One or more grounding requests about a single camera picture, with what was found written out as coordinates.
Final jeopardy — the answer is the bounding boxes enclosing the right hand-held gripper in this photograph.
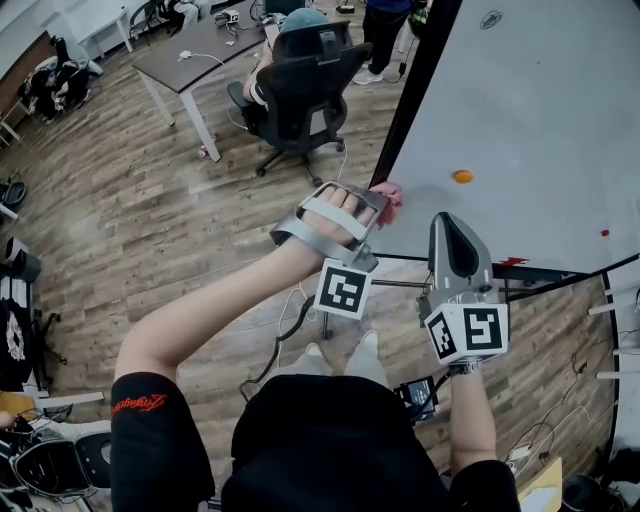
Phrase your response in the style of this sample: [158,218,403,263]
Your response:
[416,211,510,369]

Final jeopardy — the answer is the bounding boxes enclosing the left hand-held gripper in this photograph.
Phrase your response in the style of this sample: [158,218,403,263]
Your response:
[269,180,392,322]

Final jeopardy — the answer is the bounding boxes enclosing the pink cloth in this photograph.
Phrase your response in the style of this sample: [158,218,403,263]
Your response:
[369,180,406,232]

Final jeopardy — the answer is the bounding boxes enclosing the white whiteboard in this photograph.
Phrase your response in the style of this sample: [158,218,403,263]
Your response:
[366,0,640,277]

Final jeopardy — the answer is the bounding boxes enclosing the person's left forearm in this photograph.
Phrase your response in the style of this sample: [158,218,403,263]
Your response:
[114,239,327,384]

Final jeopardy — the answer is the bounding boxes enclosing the person's right forearm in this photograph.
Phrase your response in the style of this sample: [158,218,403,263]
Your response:
[446,372,499,477]

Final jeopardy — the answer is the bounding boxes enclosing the person's left hand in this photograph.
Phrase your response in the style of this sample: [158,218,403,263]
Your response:
[301,186,379,247]

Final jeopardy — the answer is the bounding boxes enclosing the black metal rolling stand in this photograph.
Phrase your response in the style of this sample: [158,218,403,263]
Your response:
[321,261,602,342]

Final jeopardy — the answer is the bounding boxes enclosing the person's light grey trousers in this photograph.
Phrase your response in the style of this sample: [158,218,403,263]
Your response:
[286,344,391,389]

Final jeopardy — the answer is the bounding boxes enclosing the small black screen device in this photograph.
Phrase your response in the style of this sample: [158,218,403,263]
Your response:
[394,376,442,419]

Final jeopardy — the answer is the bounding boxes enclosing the person's black shirt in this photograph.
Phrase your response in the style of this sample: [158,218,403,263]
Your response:
[110,371,522,512]

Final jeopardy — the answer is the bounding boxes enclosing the black office chair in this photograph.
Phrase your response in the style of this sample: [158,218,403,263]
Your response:
[226,19,376,189]

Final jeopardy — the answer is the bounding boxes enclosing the black grey equipment backpack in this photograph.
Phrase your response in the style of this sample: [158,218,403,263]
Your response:
[9,430,113,502]
[561,473,609,509]

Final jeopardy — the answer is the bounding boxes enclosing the dark table with white legs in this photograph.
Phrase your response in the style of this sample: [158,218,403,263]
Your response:
[131,11,282,164]

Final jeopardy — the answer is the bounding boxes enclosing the black printed garment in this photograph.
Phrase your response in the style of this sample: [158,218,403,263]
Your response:
[0,297,36,393]

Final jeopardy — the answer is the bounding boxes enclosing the white floor cable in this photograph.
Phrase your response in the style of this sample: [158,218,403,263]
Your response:
[276,140,350,352]

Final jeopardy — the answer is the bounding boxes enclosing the thick black gripper cable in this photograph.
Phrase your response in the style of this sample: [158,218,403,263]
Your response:
[238,294,312,402]

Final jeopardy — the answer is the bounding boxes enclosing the white charger with cable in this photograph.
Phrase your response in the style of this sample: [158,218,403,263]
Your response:
[178,49,227,67]

